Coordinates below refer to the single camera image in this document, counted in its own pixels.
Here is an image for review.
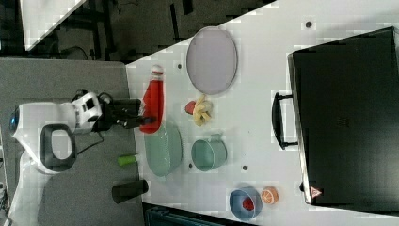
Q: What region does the toy strawberry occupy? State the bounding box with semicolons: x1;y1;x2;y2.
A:
184;101;196;115

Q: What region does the toy orange slice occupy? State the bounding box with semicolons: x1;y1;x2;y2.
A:
261;186;279;204

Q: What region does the black toaster oven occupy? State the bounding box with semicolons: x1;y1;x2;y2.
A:
287;26;399;216

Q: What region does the green toy pepper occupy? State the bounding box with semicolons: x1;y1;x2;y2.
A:
117;154;137;167

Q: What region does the blue bowl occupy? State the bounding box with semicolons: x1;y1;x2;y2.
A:
229;186;263;221

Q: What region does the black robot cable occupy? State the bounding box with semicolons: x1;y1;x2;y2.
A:
74;131;106;156

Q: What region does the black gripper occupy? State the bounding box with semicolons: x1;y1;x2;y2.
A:
93;99;155;132

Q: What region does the red ketchup bottle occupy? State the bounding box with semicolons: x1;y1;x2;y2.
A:
139;65;164;134

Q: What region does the teal metal cup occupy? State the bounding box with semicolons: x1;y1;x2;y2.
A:
191;134;227;171

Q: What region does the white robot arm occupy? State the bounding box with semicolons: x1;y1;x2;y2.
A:
5;90;154;226

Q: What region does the grey round plate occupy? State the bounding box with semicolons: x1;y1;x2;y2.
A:
186;26;238;95

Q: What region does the dark grey cup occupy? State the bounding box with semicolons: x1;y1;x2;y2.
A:
111;180;149;203

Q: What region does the yellow toy banana peel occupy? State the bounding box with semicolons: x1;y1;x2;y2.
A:
193;94;213;127

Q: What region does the red toy raspberry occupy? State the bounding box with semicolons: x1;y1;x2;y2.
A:
242;198;254;211

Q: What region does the green oval strainer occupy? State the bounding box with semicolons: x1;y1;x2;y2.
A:
144;121;183;177

